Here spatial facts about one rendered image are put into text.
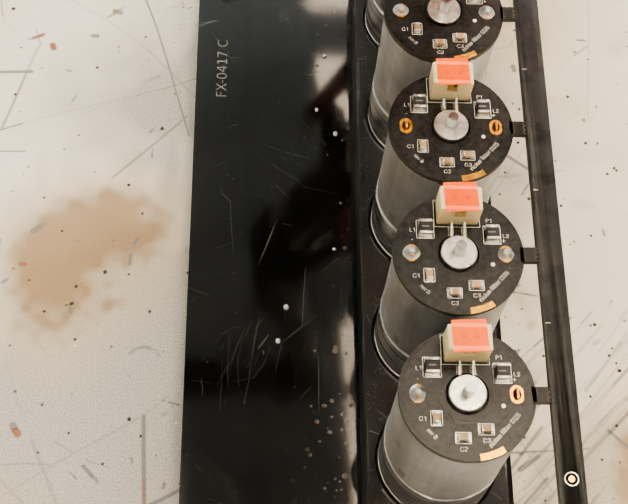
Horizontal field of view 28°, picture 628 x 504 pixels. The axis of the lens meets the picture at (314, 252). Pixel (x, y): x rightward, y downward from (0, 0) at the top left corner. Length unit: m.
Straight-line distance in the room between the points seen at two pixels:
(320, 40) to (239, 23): 0.02
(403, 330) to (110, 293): 0.08
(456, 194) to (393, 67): 0.04
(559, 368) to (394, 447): 0.04
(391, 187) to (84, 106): 0.10
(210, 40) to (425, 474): 0.13
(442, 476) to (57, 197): 0.13
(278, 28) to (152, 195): 0.05
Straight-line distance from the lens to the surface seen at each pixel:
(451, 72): 0.25
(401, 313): 0.25
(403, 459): 0.24
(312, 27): 0.33
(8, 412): 0.29
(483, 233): 0.24
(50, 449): 0.29
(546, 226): 0.25
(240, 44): 0.32
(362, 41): 0.31
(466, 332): 0.23
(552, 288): 0.24
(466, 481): 0.24
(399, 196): 0.26
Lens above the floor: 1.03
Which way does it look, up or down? 64 degrees down
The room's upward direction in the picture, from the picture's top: 6 degrees clockwise
